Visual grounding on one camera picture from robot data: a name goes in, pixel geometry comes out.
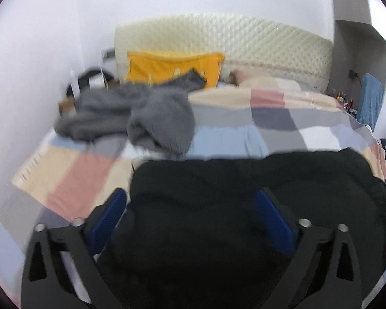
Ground yellow pillow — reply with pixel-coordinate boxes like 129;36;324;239
125;51;226;89

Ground black bag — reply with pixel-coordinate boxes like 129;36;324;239
66;67;116;99

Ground dark grey cloth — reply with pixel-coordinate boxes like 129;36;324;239
161;69;208;91

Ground grey fleece garment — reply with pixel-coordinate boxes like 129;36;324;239
53;82;197;157

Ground cream quilted headboard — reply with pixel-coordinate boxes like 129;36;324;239
114;13;335;91

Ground checked bed pillow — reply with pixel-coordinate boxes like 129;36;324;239
228;69;304;91

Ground blue cloth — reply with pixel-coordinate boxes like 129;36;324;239
356;73;386;168

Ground pastel checked blanket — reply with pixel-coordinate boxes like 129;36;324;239
0;85;386;306

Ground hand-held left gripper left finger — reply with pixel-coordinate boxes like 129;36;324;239
21;188;128;309

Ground small bottles on nightstand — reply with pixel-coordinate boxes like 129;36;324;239
330;88;357;113

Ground black jacket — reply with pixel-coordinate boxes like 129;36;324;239
95;148;386;309

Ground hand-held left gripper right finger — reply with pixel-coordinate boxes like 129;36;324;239
253;187;363;309

